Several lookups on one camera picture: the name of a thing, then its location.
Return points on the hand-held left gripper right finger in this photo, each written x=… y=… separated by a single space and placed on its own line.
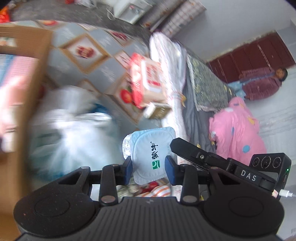
x=170 y=170

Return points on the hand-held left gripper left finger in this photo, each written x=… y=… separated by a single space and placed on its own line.
x=128 y=170

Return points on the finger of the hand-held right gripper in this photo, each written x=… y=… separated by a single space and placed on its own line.
x=192 y=150

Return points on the white yogurt cup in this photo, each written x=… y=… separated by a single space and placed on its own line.
x=148 y=153

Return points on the brown cardboard box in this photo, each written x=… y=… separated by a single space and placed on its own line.
x=39 y=69

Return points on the pink scouring sponge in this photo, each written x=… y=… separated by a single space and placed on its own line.
x=23 y=66

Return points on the light green scrunchie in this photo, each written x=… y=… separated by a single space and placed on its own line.
x=126 y=191

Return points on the orange striped towel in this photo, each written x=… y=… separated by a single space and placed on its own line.
x=159 y=191

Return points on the grey blanket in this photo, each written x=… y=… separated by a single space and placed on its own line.
x=196 y=125

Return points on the pink spotted garment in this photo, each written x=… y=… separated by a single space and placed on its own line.
x=235 y=134

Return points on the olive white small carton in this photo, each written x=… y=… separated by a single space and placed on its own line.
x=159 y=111

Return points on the white plastic shopping bag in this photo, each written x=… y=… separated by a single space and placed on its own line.
x=76 y=139

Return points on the green floral pillow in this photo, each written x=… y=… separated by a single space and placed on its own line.
x=205 y=81

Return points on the pink wipes packet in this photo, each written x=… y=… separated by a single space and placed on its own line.
x=148 y=78

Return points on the white stitched quilt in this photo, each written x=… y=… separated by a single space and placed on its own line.
x=166 y=48

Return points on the dark red wooden door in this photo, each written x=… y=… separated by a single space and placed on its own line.
x=254 y=51

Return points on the plaid curtain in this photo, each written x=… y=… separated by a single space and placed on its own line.
x=185 y=16

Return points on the fruit print mat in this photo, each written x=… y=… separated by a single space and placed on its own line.
x=69 y=34

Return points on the white water dispenser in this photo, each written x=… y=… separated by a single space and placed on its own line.
x=131 y=11

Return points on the orange red plastic bag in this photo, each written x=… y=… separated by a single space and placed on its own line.
x=4 y=15

